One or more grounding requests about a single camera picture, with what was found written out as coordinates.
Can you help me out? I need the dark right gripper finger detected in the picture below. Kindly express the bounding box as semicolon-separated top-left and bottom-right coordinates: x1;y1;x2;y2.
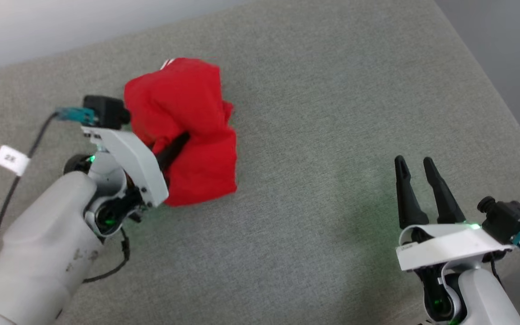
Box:
423;157;466;225
394;155;429;229

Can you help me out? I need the red sports jersey garment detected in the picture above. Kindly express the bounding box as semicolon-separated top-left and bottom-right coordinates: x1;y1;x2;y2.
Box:
124;57;238;207

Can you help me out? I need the black left camera cable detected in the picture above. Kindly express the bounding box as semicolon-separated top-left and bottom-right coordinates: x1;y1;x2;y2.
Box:
0;113;60;283

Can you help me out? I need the teal left camera connector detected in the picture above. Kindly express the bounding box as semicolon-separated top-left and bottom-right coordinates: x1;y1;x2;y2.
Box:
56;107;98;125

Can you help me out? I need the white cable label tag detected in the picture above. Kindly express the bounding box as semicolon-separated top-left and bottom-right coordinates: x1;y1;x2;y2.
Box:
0;145;31;176

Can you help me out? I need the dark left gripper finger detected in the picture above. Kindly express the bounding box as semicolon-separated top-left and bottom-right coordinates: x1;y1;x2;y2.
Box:
154;133;191;171

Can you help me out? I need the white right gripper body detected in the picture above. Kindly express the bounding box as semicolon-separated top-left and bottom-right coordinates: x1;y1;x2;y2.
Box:
395;223;514;272

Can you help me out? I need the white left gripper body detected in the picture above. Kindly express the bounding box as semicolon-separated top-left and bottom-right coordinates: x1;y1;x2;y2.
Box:
81;126;169;209

